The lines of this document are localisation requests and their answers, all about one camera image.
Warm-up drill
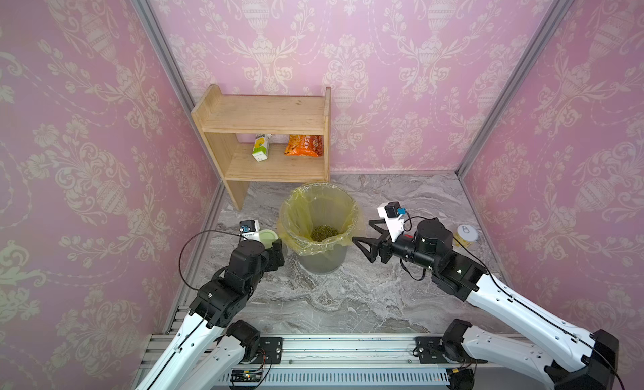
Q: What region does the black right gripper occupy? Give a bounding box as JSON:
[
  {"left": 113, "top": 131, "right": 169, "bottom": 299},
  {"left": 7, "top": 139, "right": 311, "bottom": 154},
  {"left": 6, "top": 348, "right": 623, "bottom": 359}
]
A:
[{"left": 356, "top": 219, "right": 441, "bottom": 277}]

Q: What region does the green-lidded clear jar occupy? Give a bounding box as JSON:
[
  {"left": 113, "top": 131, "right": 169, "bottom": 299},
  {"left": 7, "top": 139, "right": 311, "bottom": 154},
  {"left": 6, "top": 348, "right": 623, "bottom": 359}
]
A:
[{"left": 259, "top": 229, "right": 288, "bottom": 257}]

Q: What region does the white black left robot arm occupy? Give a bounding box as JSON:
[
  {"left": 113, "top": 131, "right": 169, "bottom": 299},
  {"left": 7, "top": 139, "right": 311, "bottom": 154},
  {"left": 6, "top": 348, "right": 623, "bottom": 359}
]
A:
[{"left": 137, "top": 239, "right": 284, "bottom": 389}]

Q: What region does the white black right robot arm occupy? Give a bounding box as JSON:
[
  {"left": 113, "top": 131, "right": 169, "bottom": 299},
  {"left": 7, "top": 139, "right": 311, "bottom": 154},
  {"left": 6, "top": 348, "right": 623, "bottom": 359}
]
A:
[{"left": 352, "top": 218, "right": 622, "bottom": 389}]

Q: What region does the mesh trash bin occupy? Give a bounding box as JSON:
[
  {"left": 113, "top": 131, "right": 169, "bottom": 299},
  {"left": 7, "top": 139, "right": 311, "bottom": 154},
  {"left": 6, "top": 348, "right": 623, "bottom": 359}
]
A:
[{"left": 281, "top": 183, "right": 361, "bottom": 275}]

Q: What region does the yellow can white lid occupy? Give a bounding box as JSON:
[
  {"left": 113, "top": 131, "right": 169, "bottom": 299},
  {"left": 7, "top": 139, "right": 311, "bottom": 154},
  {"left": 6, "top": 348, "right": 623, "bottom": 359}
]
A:
[{"left": 454, "top": 224, "right": 480, "bottom": 248}]

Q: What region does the green white carton box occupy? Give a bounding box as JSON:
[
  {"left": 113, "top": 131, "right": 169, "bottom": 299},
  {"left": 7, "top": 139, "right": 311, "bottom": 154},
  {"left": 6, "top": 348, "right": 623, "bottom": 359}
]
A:
[{"left": 252, "top": 133, "right": 272, "bottom": 162}]

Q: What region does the orange snack bag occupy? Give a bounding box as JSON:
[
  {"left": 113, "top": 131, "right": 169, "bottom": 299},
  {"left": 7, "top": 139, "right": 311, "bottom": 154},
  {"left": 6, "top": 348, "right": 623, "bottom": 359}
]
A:
[{"left": 284, "top": 135, "right": 324, "bottom": 158}]

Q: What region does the small black circuit board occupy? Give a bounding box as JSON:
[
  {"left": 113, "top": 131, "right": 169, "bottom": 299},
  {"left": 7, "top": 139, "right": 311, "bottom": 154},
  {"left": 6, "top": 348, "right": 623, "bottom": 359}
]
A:
[{"left": 230, "top": 370, "right": 264, "bottom": 386}]

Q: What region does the wooden two-tier shelf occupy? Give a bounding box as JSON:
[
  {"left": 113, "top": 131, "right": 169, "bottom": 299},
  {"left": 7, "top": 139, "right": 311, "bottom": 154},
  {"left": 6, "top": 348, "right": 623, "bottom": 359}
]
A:
[{"left": 191, "top": 85, "right": 332, "bottom": 210}]

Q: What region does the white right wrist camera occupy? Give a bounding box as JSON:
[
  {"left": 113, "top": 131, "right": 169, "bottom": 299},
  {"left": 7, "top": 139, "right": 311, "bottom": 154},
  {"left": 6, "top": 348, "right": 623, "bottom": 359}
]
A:
[{"left": 377, "top": 201, "right": 407, "bottom": 242}]

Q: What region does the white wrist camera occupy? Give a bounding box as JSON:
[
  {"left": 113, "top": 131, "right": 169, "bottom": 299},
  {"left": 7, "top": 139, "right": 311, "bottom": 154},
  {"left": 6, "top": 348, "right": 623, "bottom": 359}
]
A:
[
  {"left": 239, "top": 219, "right": 260, "bottom": 242},
  {"left": 377, "top": 201, "right": 407, "bottom": 242}
]

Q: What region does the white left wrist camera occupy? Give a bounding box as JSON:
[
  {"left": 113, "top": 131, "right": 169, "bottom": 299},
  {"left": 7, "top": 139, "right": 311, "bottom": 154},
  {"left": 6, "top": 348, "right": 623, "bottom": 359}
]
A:
[{"left": 239, "top": 219, "right": 260, "bottom": 242}]

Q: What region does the aluminium mounting rail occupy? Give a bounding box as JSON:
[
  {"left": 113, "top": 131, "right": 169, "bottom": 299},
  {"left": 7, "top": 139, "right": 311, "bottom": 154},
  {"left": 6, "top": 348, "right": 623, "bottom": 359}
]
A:
[{"left": 140, "top": 332, "right": 565, "bottom": 369}]

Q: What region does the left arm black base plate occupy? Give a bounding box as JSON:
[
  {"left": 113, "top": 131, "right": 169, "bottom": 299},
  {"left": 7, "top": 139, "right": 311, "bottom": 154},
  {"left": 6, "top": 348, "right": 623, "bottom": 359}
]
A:
[{"left": 241, "top": 336, "right": 283, "bottom": 365}]

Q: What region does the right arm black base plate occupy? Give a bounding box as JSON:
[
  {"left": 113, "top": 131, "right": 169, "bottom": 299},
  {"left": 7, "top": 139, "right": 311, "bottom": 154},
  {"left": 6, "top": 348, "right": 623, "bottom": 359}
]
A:
[{"left": 412, "top": 336, "right": 488, "bottom": 366}]

